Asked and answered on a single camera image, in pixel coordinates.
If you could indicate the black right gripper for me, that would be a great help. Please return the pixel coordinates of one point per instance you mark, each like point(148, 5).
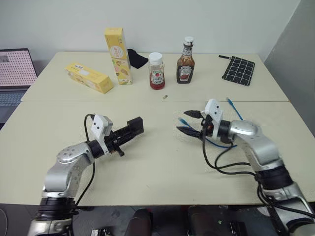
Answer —
point(207, 126)

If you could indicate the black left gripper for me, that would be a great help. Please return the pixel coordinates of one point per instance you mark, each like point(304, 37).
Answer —
point(113, 144)

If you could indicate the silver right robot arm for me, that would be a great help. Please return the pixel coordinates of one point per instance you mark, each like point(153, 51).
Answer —
point(261, 147)

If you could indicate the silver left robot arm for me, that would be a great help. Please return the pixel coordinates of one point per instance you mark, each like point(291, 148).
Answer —
point(73, 157)

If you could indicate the long yellow carton box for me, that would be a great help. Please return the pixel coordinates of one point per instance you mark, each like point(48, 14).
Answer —
point(88, 78)

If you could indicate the tall yellow carton box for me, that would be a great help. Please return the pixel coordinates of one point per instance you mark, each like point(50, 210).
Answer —
point(118, 56)

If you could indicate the brown Heinz sauce bottle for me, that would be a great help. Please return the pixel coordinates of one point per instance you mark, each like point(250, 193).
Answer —
point(185, 66)

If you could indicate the small ketchup bottle white cap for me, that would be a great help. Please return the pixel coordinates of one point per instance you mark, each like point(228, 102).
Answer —
point(156, 72)

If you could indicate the black white grid pouch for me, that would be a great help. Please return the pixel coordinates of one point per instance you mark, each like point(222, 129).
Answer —
point(238, 70)

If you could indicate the black cloth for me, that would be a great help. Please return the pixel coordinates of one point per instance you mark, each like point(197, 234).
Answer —
point(136, 59)

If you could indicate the dark rounded shape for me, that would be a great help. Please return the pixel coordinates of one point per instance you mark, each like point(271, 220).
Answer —
point(141, 222)

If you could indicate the grey laptop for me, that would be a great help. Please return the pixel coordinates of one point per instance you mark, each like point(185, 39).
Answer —
point(14, 73)

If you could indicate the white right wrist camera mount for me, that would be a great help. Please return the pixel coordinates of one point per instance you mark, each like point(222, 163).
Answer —
point(213, 114)

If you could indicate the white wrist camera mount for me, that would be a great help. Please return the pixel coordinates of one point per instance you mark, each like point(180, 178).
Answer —
point(213, 114)
point(100, 126)

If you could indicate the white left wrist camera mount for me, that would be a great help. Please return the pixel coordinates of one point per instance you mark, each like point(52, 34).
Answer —
point(100, 126)

